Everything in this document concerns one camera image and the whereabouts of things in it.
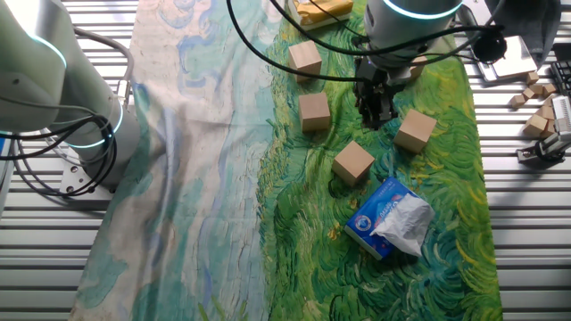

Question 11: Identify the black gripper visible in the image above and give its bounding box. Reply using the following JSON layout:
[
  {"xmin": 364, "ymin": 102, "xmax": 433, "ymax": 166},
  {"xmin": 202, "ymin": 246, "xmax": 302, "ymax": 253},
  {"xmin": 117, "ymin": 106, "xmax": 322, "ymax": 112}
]
[{"xmin": 354, "ymin": 55, "xmax": 399, "ymax": 131}]

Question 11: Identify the large wooden cube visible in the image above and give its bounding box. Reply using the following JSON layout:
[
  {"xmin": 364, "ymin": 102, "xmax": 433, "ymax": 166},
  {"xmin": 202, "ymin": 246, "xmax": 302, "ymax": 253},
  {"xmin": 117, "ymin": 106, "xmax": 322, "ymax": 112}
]
[
  {"xmin": 409, "ymin": 55, "xmax": 429, "ymax": 82},
  {"xmin": 392, "ymin": 108, "xmax": 438, "ymax": 155},
  {"xmin": 331, "ymin": 139, "xmax": 377, "ymax": 187},
  {"xmin": 287, "ymin": 39, "xmax": 323, "ymax": 84},
  {"xmin": 297, "ymin": 91, "xmax": 332, "ymax": 134}
]

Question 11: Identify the blue tissue pack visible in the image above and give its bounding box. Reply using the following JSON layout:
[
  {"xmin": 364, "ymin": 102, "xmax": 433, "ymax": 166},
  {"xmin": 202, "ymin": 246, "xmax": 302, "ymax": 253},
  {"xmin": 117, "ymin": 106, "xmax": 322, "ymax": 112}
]
[{"xmin": 343, "ymin": 176, "xmax": 436, "ymax": 261}]

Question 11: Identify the gold tissue pack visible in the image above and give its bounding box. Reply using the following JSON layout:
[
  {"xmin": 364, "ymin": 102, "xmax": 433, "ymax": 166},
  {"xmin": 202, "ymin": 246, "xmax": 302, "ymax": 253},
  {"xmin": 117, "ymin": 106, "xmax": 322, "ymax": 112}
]
[{"xmin": 286, "ymin": 0, "xmax": 354, "ymax": 32}]

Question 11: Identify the silver digital scale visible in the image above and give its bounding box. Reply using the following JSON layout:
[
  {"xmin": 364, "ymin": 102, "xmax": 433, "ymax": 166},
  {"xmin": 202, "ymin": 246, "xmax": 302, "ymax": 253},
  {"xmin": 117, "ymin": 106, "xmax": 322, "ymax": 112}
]
[{"xmin": 463, "ymin": 34, "xmax": 539, "ymax": 84}]

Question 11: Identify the dark grey cloth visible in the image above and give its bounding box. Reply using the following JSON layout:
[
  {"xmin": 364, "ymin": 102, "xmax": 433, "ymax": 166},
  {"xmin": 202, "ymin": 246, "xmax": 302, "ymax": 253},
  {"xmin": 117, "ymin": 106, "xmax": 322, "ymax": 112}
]
[{"xmin": 484, "ymin": 0, "xmax": 562, "ymax": 68}]

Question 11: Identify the white ribbed device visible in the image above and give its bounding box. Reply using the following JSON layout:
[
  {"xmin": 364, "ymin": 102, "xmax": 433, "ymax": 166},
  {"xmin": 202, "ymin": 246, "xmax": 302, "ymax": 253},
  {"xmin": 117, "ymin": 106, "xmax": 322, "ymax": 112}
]
[{"xmin": 551, "ymin": 95, "xmax": 571, "ymax": 134}]

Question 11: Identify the black keyboard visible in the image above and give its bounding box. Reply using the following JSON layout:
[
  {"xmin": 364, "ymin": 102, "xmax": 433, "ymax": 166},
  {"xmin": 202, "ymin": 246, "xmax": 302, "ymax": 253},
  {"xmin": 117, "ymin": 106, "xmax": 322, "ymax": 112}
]
[{"xmin": 549, "ymin": 60, "xmax": 571, "ymax": 97}]

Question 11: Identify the green blue painted cloth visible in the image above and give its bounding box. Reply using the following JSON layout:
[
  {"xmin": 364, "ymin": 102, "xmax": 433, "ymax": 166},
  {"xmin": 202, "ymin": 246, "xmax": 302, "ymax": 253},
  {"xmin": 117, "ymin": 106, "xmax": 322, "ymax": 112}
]
[{"xmin": 69, "ymin": 0, "xmax": 504, "ymax": 321}]

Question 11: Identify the white blue box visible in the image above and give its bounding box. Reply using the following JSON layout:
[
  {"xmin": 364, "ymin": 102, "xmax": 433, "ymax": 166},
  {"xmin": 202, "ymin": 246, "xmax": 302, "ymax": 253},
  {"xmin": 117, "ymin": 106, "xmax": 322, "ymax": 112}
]
[{"xmin": 0, "ymin": 133, "xmax": 14, "ymax": 215}]

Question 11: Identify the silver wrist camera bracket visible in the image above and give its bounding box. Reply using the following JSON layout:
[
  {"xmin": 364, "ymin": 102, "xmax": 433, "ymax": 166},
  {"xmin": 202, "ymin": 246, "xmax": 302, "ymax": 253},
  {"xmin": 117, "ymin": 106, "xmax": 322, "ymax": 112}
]
[{"xmin": 385, "ymin": 65, "xmax": 414, "ymax": 88}]

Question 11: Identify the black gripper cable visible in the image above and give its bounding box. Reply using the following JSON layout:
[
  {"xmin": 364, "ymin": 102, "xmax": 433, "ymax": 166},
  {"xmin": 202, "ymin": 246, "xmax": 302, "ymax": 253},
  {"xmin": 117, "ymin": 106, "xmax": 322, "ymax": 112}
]
[{"xmin": 225, "ymin": 0, "xmax": 371, "ymax": 84}]

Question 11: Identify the grey camera on stand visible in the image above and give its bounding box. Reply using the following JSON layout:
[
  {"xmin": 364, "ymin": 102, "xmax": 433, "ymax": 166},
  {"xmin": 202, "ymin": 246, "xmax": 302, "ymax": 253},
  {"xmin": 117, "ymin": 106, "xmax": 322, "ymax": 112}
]
[{"xmin": 516, "ymin": 131, "xmax": 571, "ymax": 165}]

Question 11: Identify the grey hose with connector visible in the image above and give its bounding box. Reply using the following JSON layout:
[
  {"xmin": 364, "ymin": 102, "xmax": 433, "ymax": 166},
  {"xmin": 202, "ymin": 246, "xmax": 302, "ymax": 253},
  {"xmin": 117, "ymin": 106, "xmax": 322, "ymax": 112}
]
[{"xmin": 73, "ymin": 26, "xmax": 135, "ymax": 108}]

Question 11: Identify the black base cable bundle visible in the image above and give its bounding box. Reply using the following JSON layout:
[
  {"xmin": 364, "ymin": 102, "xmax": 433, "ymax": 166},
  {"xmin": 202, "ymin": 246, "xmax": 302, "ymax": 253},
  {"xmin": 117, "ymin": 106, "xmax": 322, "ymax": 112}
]
[{"xmin": 0, "ymin": 95, "xmax": 120, "ymax": 198}]

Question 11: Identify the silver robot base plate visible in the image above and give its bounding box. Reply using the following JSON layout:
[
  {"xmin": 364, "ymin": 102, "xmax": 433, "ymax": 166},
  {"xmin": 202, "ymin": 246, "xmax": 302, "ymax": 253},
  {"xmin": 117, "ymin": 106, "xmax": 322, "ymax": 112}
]
[{"xmin": 59, "ymin": 155, "xmax": 116, "ymax": 201}]

